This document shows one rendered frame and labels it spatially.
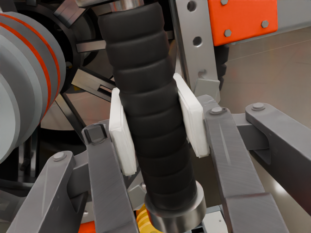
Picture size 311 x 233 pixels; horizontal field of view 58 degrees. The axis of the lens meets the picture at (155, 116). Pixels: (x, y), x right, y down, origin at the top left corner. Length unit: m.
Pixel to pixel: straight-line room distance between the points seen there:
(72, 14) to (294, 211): 1.10
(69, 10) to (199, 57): 0.22
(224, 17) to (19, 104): 0.26
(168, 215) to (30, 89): 0.17
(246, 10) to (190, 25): 0.07
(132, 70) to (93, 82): 0.35
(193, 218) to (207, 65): 0.24
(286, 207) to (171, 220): 1.12
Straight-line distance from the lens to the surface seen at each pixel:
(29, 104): 0.29
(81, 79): 0.50
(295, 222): 1.25
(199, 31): 0.38
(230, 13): 0.39
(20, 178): 0.60
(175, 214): 0.20
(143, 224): 0.53
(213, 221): 1.15
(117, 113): 0.16
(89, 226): 0.52
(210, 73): 0.40
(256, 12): 0.41
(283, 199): 1.34
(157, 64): 0.15
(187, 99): 0.15
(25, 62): 0.29
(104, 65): 0.78
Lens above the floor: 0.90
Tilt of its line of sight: 24 degrees down
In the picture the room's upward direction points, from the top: 14 degrees counter-clockwise
